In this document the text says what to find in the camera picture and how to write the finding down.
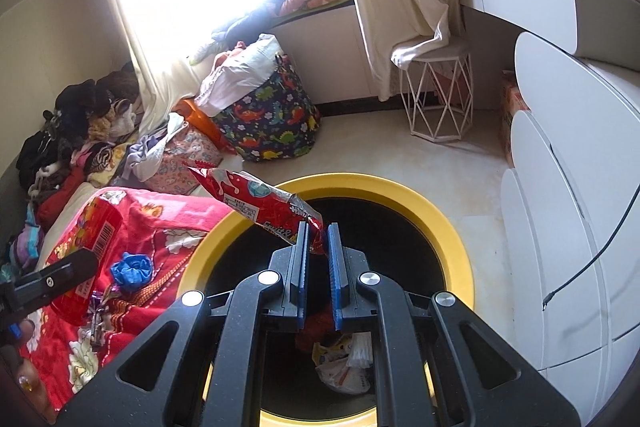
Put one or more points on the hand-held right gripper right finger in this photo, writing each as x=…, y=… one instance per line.
x=336, y=287

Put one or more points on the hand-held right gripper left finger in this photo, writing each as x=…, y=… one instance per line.
x=301, y=277

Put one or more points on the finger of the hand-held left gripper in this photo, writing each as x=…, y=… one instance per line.
x=50, y=282

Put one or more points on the large red printed snack bag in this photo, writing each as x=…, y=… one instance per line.
x=95, y=227

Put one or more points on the white plastic bag orange print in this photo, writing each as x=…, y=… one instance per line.
x=340, y=372

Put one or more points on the red white snack packet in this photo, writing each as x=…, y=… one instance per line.
x=255, y=202

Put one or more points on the yellow rimmed trash bin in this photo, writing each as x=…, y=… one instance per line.
x=440, y=227

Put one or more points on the person's left hand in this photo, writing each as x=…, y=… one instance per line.
x=15, y=367

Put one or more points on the purple striped cloth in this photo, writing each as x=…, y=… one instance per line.
x=25, y=242

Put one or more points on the red crumpled wrapper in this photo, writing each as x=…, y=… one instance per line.
x=315, y=332

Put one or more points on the purple shiny wrapper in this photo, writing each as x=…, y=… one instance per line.
x=100, y=317

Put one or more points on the beige bed sheet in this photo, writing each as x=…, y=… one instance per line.
x=65, y=207

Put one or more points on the blue crumpled plastic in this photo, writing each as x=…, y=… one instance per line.
x=131, y=272

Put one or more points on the red floral blanket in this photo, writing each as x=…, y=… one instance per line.
x=165, y=227

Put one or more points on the pile of clothes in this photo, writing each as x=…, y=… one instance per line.
x=75, y=127

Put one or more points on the dinosaur print laundry basket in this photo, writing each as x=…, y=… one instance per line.
x=270, y=122

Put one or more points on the pink floral bag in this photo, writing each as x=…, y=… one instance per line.
x=185, y=162

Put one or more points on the lavender white cloth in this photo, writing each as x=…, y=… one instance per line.
x=155, y=147

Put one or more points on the large white plastic bag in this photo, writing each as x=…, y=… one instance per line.
x=235, y=77

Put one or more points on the white curved drawer cabinet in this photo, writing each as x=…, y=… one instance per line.
x=560, y=207

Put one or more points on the orange printed carton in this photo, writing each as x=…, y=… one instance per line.
x=512, y=117

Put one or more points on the dark jacket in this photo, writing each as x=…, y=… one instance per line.
x=240, y=32

